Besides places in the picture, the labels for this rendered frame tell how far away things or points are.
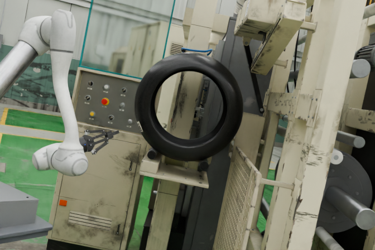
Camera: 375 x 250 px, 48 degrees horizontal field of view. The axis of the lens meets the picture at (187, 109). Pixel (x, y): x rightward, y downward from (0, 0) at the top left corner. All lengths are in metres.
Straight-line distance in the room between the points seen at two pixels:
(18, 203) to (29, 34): 0.76
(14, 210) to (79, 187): 1.30
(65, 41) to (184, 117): 0.95
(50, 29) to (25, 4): 9.15
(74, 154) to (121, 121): 1.12
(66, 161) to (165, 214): 1.02
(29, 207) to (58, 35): 0.72
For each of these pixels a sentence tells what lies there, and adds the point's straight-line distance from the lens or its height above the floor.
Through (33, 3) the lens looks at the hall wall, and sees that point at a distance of 11.18.
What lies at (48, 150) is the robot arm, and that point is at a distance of 1.95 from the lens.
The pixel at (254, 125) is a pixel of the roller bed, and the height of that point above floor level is 1.14.
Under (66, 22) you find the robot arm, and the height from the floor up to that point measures 1.45.
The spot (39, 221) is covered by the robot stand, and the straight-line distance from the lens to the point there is 1.81.
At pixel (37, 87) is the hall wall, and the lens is 11.08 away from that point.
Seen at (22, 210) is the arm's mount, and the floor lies 0.71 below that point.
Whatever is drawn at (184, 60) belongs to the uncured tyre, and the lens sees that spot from 2.17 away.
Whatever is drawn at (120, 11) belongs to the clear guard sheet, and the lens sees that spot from 2.91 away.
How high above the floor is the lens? 1.28
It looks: 3 degrees down
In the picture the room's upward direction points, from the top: 12 degrees clockwise
